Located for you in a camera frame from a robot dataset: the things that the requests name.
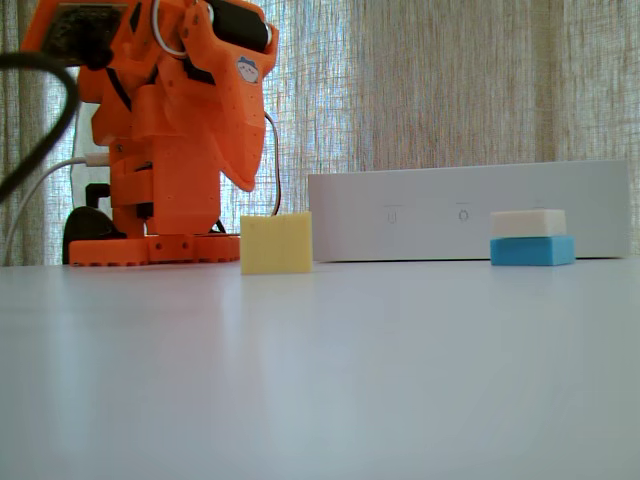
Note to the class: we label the white cloth sheet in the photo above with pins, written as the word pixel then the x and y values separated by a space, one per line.
pixel 87 137

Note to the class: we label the yellow foam cuboid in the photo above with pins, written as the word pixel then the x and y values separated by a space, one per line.
pixel 275 245

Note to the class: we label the black table clamp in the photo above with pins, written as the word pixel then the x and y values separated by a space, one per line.
pixel 90 230

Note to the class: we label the white cardboard box bin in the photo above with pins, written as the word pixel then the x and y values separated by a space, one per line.
pixel 425 235

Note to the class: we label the wrist camera in orange mount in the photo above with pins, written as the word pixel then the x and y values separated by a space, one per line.
pixel 80 25

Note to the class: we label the black power plug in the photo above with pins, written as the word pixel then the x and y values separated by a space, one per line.
pixel 97 192

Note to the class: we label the white foam cuboid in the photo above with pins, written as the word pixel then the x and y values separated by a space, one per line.
pixel 527 221

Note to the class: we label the blue foam cuboid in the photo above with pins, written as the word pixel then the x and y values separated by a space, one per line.
pixel 532 250

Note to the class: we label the orange robot arm with base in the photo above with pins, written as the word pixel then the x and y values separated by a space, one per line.
pixel 182 190

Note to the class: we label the orange gripper black motor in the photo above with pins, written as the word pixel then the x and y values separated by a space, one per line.
pixel 186 170

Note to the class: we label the cartoon cat sticker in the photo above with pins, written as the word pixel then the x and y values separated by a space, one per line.
pixel 248 71

